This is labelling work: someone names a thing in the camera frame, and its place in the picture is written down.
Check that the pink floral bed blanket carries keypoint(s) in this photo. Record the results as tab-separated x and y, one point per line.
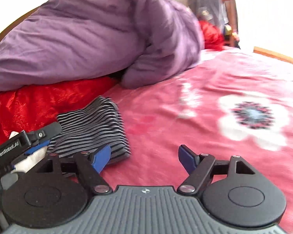
229	104

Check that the black white striped garment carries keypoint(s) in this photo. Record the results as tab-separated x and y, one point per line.
90	128

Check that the white printed cloth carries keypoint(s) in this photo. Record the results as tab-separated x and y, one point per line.
30	161

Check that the wooden chair with clothes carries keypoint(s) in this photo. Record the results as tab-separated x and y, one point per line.
220	13

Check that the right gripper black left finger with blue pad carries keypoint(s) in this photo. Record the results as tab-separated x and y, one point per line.
56	190

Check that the purple duvet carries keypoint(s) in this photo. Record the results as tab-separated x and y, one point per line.
63	40

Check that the wooden headboard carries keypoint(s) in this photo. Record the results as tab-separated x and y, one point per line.
15	23

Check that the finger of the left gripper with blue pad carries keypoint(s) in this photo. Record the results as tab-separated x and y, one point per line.
42	137

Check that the red satin bedding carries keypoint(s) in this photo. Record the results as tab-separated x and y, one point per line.
34	106

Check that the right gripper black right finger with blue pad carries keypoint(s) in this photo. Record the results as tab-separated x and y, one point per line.
232	191

